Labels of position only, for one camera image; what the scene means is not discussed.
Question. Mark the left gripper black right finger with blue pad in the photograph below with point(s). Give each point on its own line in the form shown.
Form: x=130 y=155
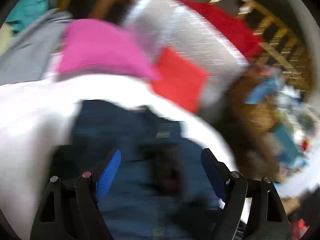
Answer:
x=267 y=218

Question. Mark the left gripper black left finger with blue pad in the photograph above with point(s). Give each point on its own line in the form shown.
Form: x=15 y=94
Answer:
x=69 y=209

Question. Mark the navy blue puffer jacket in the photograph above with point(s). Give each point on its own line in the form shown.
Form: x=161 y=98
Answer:
x=160 y=190

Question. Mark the white pink bed sheet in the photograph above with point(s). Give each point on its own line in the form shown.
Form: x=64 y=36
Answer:
x=37 y=116

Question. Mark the light blue cloth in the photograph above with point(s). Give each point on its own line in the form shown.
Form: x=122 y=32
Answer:
x=267 y=87

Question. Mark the red pillow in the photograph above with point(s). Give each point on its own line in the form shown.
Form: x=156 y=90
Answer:
x=180 y=80

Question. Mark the grey garment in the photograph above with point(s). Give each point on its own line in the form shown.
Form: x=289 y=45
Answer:
x=27 y=57

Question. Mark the wooden lattice headboard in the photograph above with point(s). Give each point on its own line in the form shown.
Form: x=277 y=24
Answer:
x=282 y=47

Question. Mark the magenta pillow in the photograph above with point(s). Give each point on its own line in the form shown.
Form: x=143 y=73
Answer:
x=95 y=45

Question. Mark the dark red blanket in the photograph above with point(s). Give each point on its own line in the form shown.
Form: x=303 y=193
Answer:
x=235 y=30

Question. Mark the silver foil insulation mat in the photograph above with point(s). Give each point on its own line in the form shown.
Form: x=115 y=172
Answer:
x=158 y=23

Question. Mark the teal garment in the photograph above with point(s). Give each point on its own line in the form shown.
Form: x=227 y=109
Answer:
x=25 y=12

